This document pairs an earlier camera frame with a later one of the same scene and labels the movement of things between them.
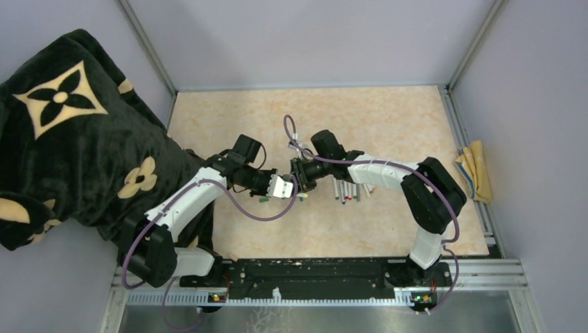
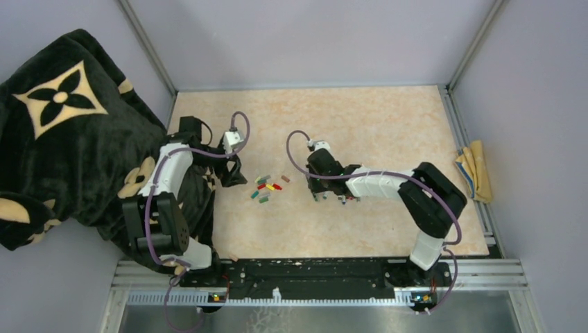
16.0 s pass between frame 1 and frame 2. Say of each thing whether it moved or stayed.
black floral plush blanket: stayed
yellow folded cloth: stayed
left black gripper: moved
